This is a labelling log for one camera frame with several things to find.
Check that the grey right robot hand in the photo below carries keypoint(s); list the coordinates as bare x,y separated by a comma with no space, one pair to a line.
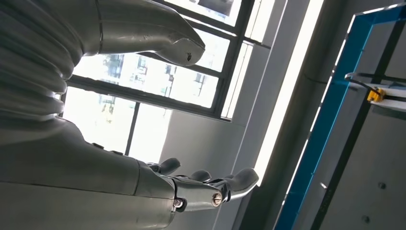
63,177

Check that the dark framed window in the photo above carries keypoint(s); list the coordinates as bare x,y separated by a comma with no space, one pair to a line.
142,95

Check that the long ceiling light strip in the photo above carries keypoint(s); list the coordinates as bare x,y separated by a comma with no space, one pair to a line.
285,95

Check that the yellow clip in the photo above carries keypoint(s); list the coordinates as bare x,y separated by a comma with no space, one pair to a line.
376,95

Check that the blue metal frame beam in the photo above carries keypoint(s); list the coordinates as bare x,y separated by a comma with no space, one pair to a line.
330,104

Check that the white rail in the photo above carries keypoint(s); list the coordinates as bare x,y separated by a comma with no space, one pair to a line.
393,96

